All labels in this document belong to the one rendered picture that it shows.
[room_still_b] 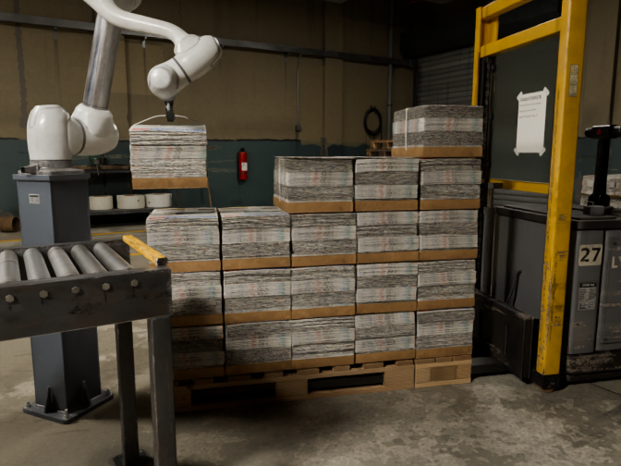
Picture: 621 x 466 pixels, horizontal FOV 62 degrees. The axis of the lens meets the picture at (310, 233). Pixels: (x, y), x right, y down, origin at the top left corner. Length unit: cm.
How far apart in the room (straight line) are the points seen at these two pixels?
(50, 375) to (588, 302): 237
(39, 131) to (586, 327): 249
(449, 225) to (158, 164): 128
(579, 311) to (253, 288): 149
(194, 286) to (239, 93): 741
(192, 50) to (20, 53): 688
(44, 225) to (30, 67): 653
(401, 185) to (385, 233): 22
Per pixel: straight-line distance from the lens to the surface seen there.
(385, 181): 227
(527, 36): 274
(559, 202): 246
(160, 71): 188
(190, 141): 206
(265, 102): 959
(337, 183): 221
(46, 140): 228
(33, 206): 232
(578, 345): 274
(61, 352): 238
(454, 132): 239
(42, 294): 129
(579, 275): 264
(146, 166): 209
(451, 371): 261
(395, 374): 250
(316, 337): 231
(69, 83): 872
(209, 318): 222
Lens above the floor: 108
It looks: 9 degrees down
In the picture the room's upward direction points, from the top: straight up
